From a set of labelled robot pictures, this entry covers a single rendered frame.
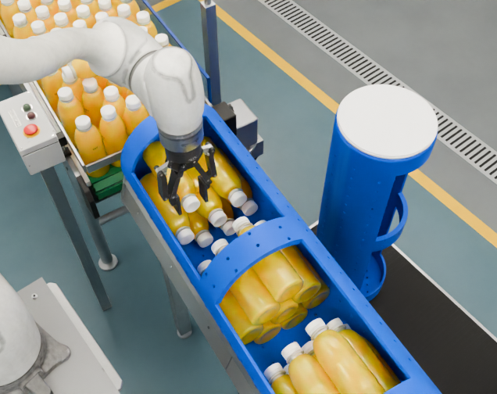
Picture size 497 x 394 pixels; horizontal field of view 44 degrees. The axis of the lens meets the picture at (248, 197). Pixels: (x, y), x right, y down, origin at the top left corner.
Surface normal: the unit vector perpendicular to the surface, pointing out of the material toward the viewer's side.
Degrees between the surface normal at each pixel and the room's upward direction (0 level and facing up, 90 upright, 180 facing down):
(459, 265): 0
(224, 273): 43
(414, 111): 0
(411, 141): 0
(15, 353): 88
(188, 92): 82
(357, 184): 90
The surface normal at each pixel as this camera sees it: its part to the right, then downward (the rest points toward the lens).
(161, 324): 0.00, -0.58
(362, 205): -0.34, 0.76
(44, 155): 0.52, 0.69
